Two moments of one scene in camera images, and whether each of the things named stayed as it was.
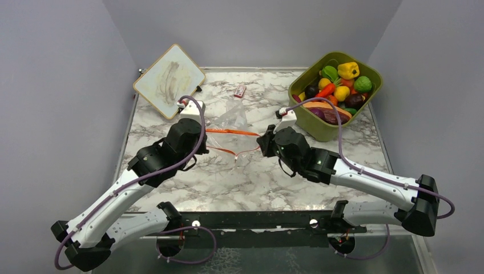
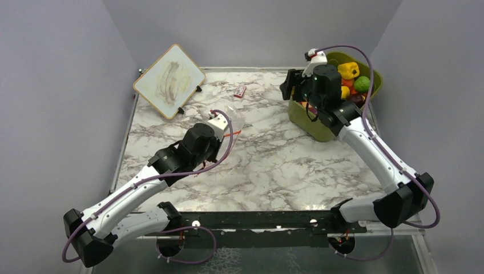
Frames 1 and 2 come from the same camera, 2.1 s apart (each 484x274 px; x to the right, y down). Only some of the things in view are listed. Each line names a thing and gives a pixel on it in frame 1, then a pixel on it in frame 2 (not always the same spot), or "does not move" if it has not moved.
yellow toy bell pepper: (348, 70) does not move
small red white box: (240, 91) does not move
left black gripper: (202, 149) to (217, 142)
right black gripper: (266, 141) to (294, 79)
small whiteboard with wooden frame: (172, 77) does not move
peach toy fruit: (349, 83) does not move
